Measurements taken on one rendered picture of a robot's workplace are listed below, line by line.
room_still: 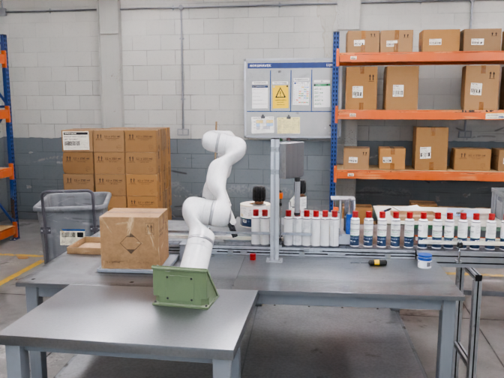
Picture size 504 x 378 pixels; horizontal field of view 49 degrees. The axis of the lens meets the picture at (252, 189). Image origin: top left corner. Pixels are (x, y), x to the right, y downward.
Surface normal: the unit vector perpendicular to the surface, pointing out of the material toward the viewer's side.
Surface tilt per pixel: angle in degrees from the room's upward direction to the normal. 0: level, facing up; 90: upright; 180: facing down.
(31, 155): 90
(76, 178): 89
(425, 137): 89
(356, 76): 89
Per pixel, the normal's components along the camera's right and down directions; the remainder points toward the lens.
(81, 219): 0.18, 0.21
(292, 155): 0.76, 0.10
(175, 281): -0.22, 0.15
